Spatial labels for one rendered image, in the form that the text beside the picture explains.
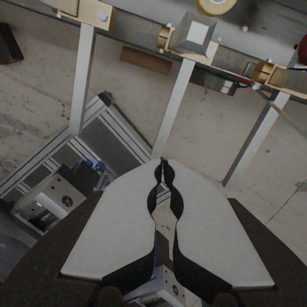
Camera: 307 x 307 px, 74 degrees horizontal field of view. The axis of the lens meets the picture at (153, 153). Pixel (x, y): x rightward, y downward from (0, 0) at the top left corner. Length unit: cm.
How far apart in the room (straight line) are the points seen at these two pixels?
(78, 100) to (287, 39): 68
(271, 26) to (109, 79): 95
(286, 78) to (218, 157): 117
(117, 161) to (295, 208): 157
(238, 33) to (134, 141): 80
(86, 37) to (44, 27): 99
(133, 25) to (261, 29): 41
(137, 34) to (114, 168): 93
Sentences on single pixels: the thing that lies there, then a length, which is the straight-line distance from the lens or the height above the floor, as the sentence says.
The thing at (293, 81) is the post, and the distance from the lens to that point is 50.
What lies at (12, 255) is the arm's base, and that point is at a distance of 64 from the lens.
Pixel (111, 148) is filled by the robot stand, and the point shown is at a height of 21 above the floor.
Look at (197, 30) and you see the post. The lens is 25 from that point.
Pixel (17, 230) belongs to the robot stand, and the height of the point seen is 104.
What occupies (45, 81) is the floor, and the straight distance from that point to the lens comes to 159.
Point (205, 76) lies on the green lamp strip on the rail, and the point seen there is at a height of 70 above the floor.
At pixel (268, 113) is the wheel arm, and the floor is 86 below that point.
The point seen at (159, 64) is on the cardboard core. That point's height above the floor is 8.
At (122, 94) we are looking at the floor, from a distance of 143.
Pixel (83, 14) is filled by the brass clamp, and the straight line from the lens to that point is 57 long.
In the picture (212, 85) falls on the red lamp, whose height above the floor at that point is 70.
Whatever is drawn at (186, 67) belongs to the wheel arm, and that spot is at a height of 85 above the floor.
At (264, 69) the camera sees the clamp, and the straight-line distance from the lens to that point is 57.
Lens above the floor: 138
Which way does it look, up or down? 63 degrees down
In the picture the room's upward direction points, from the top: 176 degrees counter-clockwise
